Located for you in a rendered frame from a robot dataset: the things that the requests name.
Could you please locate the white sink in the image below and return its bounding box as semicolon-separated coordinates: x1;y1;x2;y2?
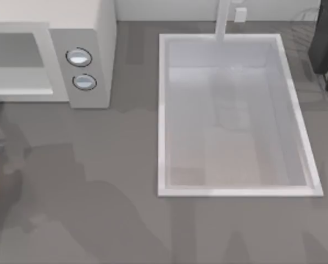
156;33;325;199

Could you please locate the small round microwave knob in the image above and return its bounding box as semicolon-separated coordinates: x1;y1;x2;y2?
71;73;98;91

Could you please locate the pale microwave oven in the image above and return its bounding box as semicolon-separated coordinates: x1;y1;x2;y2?
0;0;117;109

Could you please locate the large round microwave knob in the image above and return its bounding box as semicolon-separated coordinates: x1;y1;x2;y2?
65;47;93;68

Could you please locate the tall white tap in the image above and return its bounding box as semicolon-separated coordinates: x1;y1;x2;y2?
214;0;230;42

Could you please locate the pale microwave door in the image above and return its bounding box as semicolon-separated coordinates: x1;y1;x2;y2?
0;23;55;96

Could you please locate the white wall socket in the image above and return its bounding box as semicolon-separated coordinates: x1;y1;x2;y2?
234;7;247;23

